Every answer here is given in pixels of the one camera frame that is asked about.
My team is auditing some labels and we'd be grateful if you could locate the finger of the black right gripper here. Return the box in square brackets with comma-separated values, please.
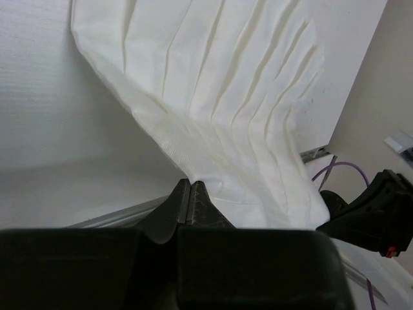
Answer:
[317, 170, 412, 258]

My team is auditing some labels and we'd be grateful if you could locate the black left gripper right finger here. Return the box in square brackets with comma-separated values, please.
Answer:
[176, 180, 356, 310]

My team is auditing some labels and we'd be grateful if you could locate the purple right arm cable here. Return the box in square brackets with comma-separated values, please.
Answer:
[310, 156, 378, 310]

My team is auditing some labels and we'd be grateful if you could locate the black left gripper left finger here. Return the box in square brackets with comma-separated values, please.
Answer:
[1, 179, 191, 309]

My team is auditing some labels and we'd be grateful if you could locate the white pleated skirt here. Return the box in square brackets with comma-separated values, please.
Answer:
[71, 1, 330, 229]

